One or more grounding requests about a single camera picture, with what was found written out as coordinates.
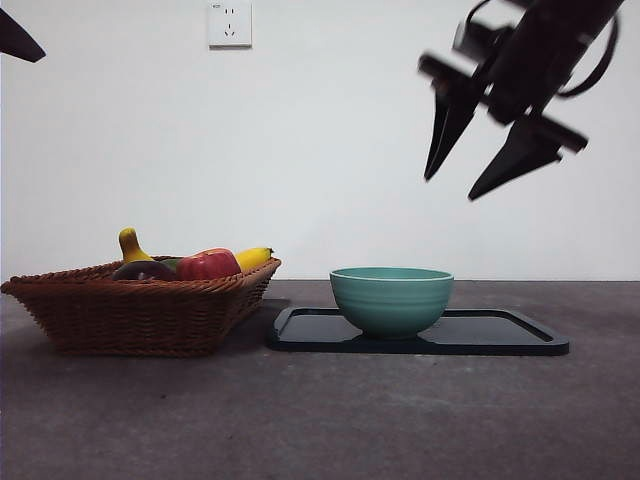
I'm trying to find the dark red plum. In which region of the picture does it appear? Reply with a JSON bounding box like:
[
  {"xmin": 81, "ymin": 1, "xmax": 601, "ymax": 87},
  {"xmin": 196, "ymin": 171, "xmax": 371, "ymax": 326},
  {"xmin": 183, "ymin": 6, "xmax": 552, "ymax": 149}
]
[{"xmin": 110, "ymin": 260, "xmax": 177, "ymax": 283}]

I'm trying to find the white wall socket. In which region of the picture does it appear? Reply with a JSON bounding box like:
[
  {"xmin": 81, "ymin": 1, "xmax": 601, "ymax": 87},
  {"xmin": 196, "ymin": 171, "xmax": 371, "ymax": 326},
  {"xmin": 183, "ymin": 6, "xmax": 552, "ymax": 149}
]
[{"xmin": 207, "ymin": 0, "xmax": 253, "ymax": 50}]

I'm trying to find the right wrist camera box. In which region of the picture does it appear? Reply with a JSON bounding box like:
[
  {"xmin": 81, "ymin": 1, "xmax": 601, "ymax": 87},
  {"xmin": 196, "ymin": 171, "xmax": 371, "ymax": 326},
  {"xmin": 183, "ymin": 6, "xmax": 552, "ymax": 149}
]
[{"xmin": 452, "ymin": 19, "xmax": 516, "ymax": 64}]

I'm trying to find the brown wicker basket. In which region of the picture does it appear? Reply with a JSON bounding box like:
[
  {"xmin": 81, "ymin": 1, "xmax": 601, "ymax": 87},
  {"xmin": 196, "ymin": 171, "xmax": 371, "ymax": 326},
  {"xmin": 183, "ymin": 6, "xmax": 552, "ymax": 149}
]
[{"xmin": 0, "ymin": 257, "xmax": 282, "ymax": 359}]

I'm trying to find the yellow banana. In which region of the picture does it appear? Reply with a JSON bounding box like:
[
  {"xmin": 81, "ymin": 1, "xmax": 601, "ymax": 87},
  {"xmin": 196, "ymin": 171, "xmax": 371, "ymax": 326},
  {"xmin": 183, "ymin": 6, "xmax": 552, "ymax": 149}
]
[{"xmin": 118, "ymin": 228, "xmax": 275, "ymax": 274}]

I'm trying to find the red apple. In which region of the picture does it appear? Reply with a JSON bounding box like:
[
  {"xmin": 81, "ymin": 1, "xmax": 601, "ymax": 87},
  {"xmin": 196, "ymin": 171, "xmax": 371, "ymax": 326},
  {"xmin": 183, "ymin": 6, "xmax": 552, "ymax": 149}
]
[{"xmin": 174, "ymin": 248, "xmax": 242, "ymax": 282}]

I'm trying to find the teal ribbed bowl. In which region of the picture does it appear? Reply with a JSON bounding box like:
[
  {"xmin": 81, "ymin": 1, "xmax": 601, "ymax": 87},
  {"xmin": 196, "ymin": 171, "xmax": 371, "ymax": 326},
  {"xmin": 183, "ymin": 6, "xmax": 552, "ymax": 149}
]
[{"xmin": 328, "ymin": 267, "xmax": 455, "ymax": 341}]

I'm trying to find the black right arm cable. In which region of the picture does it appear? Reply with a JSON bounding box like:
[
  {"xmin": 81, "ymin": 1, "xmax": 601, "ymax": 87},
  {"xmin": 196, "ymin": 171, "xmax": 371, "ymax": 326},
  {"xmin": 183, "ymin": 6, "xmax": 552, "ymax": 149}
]
[{"xmin": 557, "ymin": 7, "xmax": 622, "ymax": 100}]

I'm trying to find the dark green flat tray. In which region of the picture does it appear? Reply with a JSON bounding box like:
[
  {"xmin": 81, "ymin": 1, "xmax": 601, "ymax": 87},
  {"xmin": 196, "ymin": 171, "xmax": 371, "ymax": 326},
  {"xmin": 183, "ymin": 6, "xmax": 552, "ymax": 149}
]
[{"xmin": 264, "ymin": 305, "xmax": 570, "ymax": 358}]

